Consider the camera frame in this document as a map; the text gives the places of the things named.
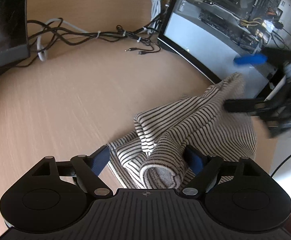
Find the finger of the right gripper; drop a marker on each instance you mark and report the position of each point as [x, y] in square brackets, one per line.
[255, 107]
[257, 58]

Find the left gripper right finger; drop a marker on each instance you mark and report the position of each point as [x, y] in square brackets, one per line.
[204, 167]

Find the glass panel computer case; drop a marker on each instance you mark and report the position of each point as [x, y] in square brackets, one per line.
[210, 34]

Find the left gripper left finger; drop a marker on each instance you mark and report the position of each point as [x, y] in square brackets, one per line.
[87, 168]

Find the striped beige knit garment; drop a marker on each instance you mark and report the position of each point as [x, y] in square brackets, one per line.
[150, 157]

